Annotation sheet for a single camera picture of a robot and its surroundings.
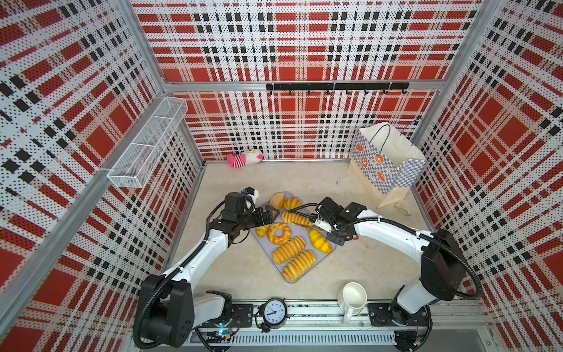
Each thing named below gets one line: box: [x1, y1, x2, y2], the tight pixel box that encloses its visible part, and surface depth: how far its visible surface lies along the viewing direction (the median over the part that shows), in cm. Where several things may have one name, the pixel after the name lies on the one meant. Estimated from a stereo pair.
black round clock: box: [258, 297, 291, 333], surface depth 73 cm
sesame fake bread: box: [269, 192, 286, 211], surface depth 101 cm
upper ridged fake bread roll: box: [272, 236, 307, 265], surface depth 87 cm
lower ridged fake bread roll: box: [282, 249, 317, 281], surface depth 84 cm
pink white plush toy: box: [227, 148, 265, 169], surface depth 117 cm
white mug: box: [337, 281, 369, 325], surface depth 77 cm
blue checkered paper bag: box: [348, 121, 427, 209], surface depth 95 cm
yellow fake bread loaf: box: [308, 228, 333, 255], surface depth 89 cm
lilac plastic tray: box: [249, 191, 338, 284], surface depth 90 cm
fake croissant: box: [255, 224, 270, 239], surface depth 93 cm
